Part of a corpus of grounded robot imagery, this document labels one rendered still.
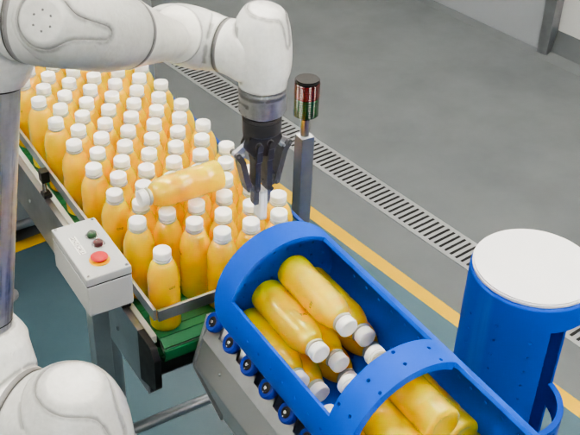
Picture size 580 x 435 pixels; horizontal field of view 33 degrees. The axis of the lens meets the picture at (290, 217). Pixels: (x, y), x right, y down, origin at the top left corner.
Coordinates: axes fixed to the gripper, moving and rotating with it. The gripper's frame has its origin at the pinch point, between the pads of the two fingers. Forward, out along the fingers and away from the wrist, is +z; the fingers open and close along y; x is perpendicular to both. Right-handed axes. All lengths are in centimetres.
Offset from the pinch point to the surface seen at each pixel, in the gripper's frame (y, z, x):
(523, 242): -61, 22, 16
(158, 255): 17.0, 15.8, -12.7
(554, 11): -304, 98, -203
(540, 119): -252, 126, -152
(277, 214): -12.5, 15.6, -13.2
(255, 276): 4.2, 13.2, 6.0
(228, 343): 10.4, 29.1, 5.5
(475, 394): -14, 15, 52
